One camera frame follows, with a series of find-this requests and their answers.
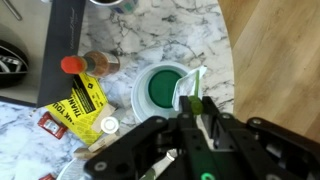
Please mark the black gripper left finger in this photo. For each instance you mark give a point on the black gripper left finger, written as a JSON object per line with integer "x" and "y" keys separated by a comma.
{"x": 194, "y": 160}

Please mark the small white capped bottle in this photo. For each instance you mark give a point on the small white capped bottle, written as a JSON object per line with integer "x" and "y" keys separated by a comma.
{"x": 109, "y": 125}

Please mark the clear plastic cup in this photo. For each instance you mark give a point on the clear plastic cup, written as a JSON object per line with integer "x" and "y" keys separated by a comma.
{"x": 153, "y": 89}

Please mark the yellow thank you card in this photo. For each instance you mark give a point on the yellow thank you card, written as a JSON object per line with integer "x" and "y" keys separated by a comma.
{"x": 80, "y": 111}

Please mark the white green sachet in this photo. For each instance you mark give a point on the white green sachet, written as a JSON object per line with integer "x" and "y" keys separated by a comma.
{"x": 189, "y": 86}

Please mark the glass jar with label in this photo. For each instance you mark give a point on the glass jar with label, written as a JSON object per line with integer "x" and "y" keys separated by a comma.
{"x": 118, "y": 6}

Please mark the red ketchup packet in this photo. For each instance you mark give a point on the red ketchup packet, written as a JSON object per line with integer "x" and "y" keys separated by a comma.
{"x": 51, "y": 125}

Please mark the blue cardboard shoe box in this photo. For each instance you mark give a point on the blue cardboard shoe box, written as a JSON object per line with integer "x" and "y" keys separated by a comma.
{"x": 48, "y": 31}

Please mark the round white marble table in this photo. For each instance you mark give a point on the round white marble table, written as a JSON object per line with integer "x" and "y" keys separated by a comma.
{"x": 191, "y": 32}

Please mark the red capped sauce bottle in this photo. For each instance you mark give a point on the red capped sauce bottle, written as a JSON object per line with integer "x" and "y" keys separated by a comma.
{"x": 94, "y": 63}

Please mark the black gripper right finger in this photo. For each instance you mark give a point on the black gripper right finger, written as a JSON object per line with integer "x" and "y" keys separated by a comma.
{"x": 238, "y": 155}

